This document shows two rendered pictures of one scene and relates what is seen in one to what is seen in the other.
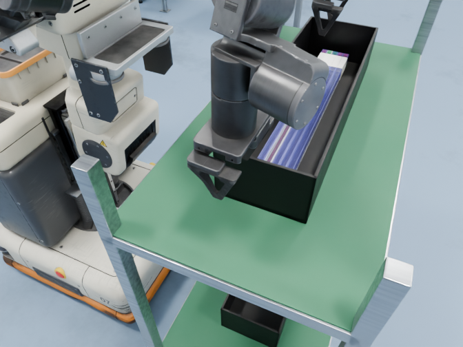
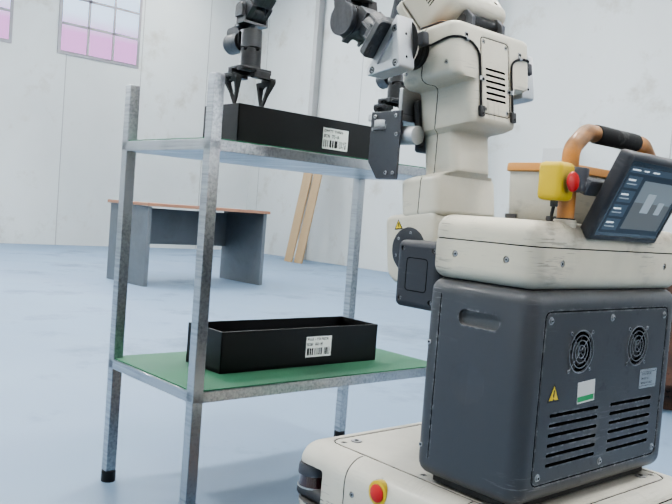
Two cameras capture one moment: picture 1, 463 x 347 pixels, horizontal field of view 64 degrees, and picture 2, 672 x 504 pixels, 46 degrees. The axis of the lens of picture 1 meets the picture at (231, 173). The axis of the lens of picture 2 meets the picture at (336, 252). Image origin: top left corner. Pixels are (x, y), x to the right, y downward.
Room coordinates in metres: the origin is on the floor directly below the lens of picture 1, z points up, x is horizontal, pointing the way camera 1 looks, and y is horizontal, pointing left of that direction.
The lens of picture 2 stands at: (2.73, 0.90, 0.80)
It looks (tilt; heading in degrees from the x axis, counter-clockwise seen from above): 3 degrees down; 204
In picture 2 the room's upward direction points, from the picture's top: 4 degrees clockwise
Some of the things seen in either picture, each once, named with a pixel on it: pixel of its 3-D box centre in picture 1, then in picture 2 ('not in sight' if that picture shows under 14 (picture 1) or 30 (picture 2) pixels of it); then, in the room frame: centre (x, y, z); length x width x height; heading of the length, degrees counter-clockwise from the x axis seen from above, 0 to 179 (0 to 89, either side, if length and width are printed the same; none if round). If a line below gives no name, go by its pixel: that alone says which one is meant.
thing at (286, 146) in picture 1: (306, 108); not in sight; (0.68, -0.17, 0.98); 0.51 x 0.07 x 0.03; 155
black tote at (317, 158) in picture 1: (309, 98); (303, 138); (0.68, -0.17, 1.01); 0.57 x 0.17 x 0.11; 155
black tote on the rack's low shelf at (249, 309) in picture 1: (280, 250); (286, 342); (0.69, -0.16, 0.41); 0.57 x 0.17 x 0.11; 156
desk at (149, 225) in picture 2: not in sight; (189, 243); (-3.68, -3.61, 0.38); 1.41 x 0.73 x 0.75; 159
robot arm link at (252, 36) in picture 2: not in sight; (250, 40); (0.89, -0.24, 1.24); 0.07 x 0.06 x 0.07; 66
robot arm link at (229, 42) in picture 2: not in sight; (242, 29); (0.87, -0.28, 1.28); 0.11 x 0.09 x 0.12; 66
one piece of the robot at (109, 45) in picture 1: (123, 58); (425, 139); (0.88, 0.27, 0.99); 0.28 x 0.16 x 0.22; 156
